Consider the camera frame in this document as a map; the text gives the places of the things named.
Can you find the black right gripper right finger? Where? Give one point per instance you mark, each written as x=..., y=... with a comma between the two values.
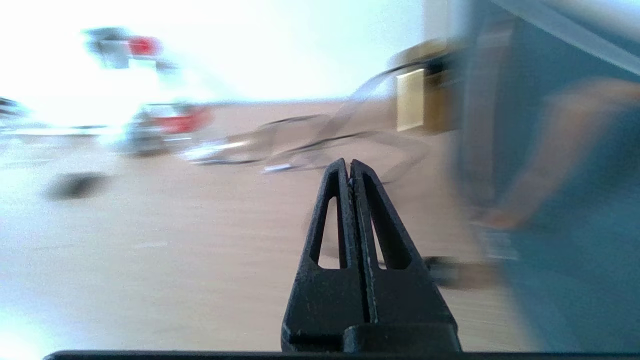
x=405, y=295

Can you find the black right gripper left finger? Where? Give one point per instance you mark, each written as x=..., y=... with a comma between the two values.
x=325, y=300

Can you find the dark teal paper bag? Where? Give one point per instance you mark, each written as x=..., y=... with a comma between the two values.
x=575, y=200

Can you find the brass desk lamp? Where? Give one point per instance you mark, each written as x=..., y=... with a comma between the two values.
x=415, y=95

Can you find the clear water bottle red cap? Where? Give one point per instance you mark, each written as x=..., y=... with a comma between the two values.
x=170, y=125

